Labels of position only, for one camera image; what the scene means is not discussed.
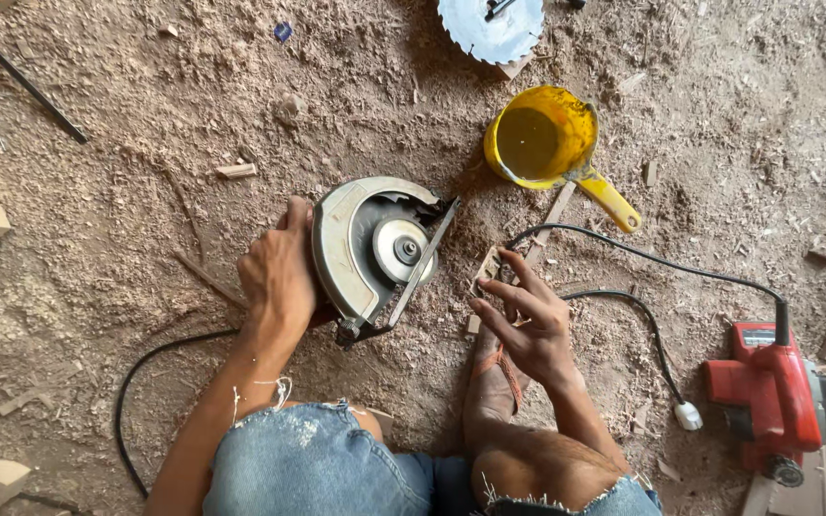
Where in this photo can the small blue scrap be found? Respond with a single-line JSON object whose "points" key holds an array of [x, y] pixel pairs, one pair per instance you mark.
{"points": [[282, 31]]}

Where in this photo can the yellow plastic scoop jug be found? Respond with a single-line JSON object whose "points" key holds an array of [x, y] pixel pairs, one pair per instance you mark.
{"points": [[538, 140]]}

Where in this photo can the wood plank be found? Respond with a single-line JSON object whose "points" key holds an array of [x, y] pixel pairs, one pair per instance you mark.
{"points": [[800, 494]]}

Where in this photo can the person's left hand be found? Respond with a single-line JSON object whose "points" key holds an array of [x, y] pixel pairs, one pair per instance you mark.
{"points": [[277, 279]]}

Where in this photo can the blue denim shorts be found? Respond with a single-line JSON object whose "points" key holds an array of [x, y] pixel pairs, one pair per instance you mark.
{"points": [[312, 466]]}

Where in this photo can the thin black metal rod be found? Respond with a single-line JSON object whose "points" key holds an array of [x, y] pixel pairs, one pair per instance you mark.
{"points": [[22, 77]]}

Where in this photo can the small grey stone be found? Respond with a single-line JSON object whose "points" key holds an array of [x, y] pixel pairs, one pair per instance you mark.
{"points": [[290, 107]]}

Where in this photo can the thin wood strip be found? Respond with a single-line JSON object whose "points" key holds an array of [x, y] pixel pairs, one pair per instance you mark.
{"points": [[553, 215]]}

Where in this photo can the person's right hand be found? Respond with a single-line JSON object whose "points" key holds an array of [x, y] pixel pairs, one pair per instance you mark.
{"points": [[538, 333]]}

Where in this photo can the round toothed saw blade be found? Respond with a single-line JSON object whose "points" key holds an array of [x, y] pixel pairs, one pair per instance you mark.
{"points": [[492, 32]]}

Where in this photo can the white power plug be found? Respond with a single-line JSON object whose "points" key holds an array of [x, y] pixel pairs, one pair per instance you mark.
{"points": [[689, 416]]}

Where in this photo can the wood block under blade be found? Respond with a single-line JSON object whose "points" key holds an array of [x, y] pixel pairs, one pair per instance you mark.
{"points": [[515, 68]]}

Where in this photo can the person's right leg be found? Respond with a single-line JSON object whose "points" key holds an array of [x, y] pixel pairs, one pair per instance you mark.
{"points": [[528, 459]]}

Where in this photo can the small wood offcut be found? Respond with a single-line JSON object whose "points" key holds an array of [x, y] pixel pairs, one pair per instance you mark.
{"points": [[236, 171]]}

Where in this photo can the grey circular saw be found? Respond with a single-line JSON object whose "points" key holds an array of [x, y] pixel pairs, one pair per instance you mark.
{"points": [[363, 247]]}

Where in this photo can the orange sandal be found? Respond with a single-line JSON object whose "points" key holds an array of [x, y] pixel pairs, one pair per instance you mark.
{"points": [[505, 369]]}

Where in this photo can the red electric planer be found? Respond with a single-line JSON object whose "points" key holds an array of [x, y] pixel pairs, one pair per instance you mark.
{"points": [[779, 401]]}

